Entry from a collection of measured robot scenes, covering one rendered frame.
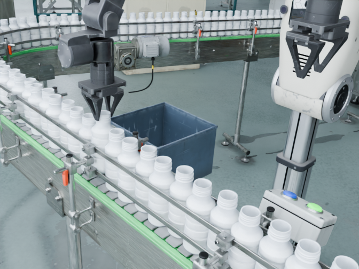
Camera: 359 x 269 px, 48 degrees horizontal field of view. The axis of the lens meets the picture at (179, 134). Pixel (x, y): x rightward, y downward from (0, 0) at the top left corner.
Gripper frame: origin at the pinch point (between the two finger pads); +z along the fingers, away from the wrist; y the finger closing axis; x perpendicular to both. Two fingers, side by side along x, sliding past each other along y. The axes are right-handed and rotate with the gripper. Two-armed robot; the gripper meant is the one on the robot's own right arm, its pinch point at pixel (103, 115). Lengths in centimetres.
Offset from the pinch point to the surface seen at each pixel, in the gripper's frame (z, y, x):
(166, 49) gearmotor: 22, -116, -101
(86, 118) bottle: 2.1, 1.9, -5.1
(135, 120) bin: 28, -43, -41
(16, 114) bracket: 13.9, 4.9, -43.2
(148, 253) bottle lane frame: 24.4, 5.8, 25.7
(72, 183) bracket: 15.4, 10.7, 1.4
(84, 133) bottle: 6.1, 2.7, -4.9
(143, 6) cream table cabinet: 38, -265, -304
